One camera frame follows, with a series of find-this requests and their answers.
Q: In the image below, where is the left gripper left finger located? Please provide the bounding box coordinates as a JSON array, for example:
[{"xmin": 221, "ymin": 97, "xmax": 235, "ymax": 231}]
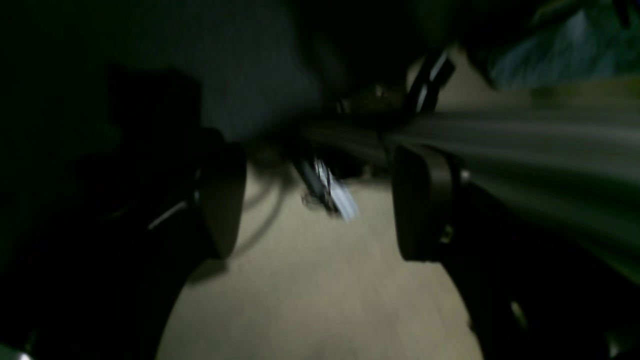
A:
[{"xmin": 1, "ymin": 134, "xmax": 247, "ymax": 360}]

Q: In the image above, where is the blurred white blue object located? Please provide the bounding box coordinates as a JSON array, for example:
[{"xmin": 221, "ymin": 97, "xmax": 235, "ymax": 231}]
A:
[{"xmin": 295, "ymin": 158, "xmax": 361, "ymax": 222}]

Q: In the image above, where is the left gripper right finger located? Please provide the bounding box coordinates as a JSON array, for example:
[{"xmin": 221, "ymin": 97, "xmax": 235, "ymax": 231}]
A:
[{"xmin": 391, "ymin": 145, "xmax": 639, "ymax": 360}]

